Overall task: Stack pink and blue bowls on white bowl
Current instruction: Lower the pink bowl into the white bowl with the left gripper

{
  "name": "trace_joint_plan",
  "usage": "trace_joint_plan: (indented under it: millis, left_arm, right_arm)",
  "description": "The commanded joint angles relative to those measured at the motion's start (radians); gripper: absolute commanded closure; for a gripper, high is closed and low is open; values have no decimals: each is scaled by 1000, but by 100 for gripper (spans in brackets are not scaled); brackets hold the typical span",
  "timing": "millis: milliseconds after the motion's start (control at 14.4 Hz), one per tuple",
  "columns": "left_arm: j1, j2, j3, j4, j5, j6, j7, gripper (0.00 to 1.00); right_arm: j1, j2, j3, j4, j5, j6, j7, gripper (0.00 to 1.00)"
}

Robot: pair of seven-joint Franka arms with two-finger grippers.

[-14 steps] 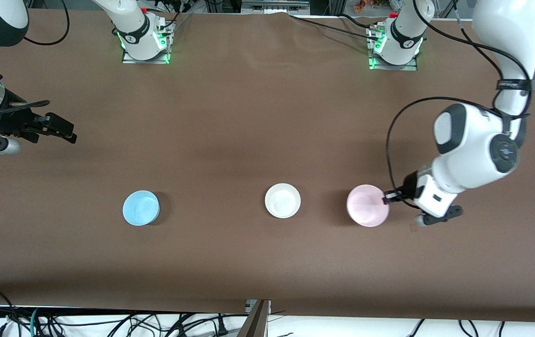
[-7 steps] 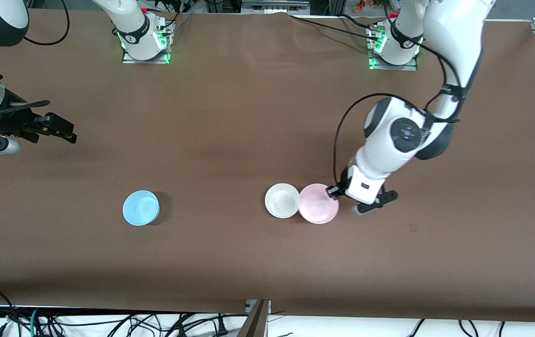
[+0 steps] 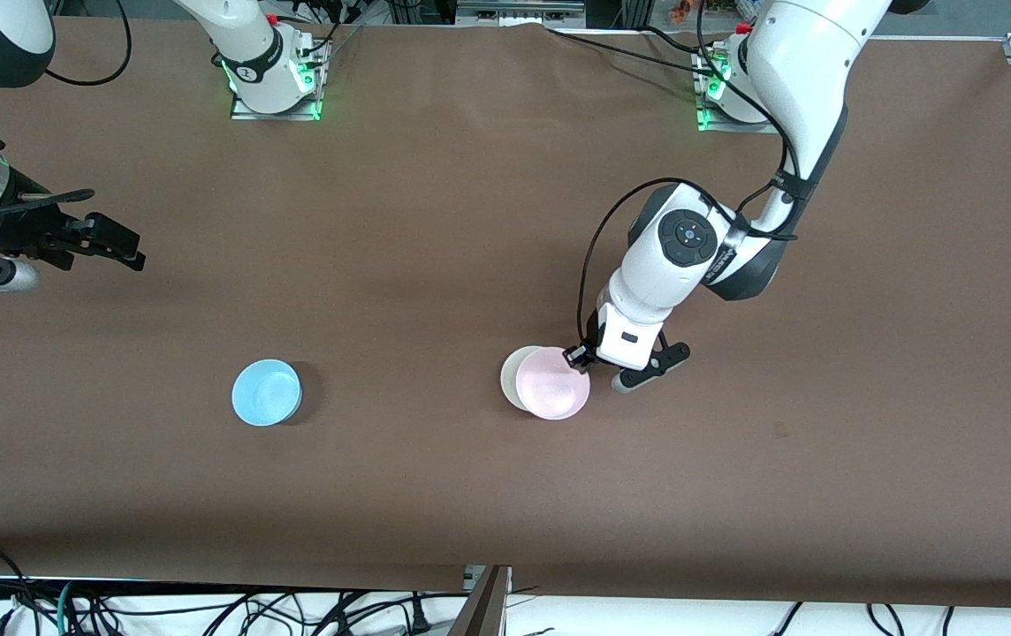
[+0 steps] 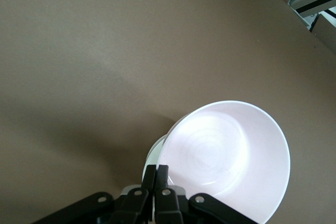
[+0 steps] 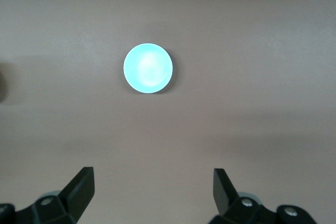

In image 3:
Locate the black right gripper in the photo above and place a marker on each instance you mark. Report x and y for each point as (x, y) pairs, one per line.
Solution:
(28, 231)

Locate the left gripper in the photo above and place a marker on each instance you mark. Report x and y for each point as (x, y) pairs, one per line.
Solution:
(591, 343)

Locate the pink bowl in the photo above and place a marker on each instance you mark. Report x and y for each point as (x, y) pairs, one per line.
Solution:
(550, 389)

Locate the blue bowl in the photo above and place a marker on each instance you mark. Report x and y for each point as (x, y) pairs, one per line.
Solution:
(265, 393)

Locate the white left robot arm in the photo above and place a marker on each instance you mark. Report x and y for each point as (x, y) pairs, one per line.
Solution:
(806, 79)

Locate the white bowl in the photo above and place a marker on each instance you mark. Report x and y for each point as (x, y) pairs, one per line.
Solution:
(510, 378)

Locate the brown table mat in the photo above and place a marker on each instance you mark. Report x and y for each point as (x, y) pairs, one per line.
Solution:
(470, 221)

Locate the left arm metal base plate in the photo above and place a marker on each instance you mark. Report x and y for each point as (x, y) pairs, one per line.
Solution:
(735, 126)

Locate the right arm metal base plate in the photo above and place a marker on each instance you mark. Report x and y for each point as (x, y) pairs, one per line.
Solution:
(276, 116)

